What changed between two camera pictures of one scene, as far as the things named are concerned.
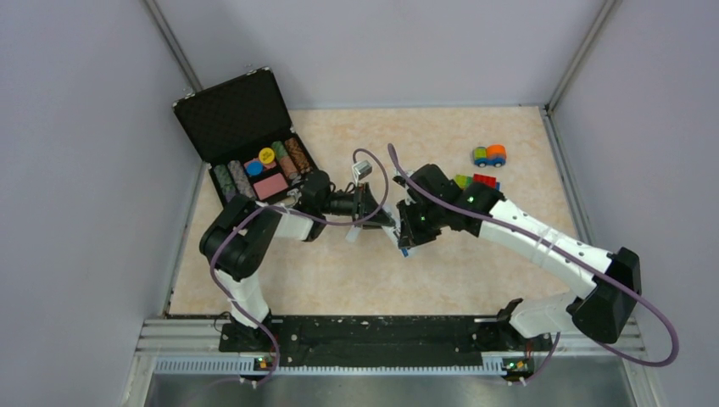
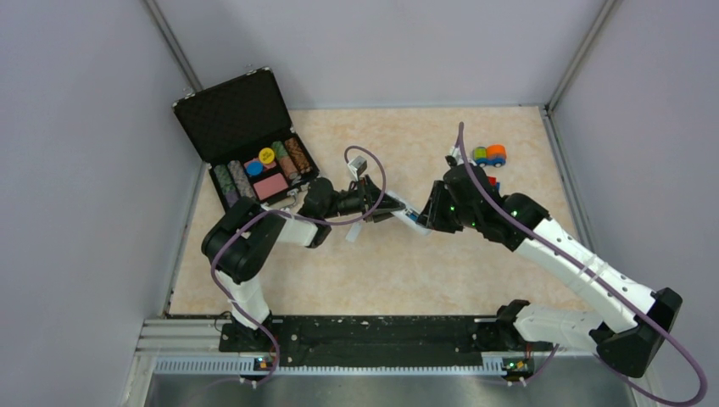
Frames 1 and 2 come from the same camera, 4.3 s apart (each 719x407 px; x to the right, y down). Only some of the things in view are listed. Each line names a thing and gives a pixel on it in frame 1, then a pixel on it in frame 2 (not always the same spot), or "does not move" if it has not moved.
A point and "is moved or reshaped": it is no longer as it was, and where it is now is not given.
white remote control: (394, 232) is moved or reshaped
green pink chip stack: (285, 159) does not move
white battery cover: (353, 233) does not move
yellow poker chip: (266, 155) does not move
